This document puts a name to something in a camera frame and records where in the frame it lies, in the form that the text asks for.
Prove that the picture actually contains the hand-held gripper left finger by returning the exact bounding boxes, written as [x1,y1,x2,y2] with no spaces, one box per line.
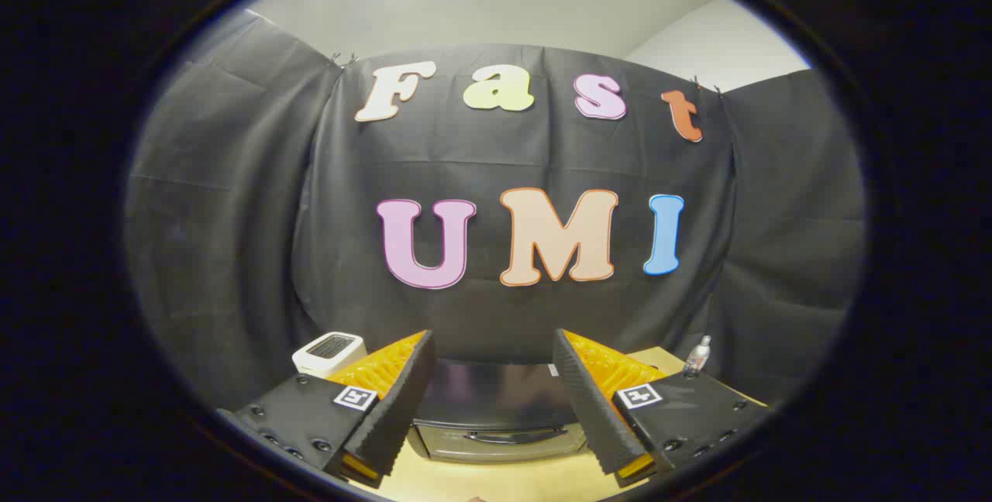
[217,330,436,487]

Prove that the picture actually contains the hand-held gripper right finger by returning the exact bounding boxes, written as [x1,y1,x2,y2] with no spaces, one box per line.
[552,328,768,487]

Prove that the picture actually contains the black toaster oven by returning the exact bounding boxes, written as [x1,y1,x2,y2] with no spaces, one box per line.
[409,359,591,463]

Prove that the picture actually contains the white bread toaster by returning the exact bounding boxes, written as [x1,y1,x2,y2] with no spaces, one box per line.
[292,332,367,379]

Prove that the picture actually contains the white pink spray bottle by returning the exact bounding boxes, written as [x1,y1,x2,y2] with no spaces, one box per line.
[682,335,712,377]

